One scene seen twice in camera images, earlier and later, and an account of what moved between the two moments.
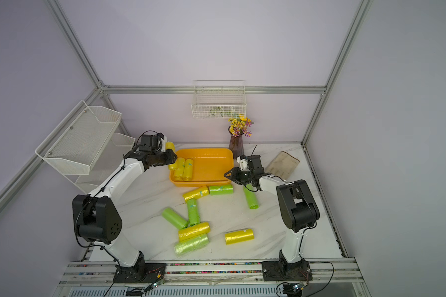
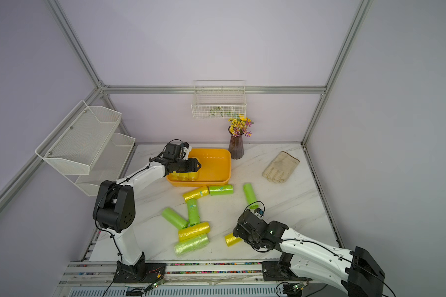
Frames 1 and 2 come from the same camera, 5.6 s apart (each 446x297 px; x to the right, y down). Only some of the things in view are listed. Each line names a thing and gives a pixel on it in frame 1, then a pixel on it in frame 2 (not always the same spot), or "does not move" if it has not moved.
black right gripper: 235,177 → 240,230
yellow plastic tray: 210,164 does not move
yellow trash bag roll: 239,236 does not move
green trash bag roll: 221,189 does not move
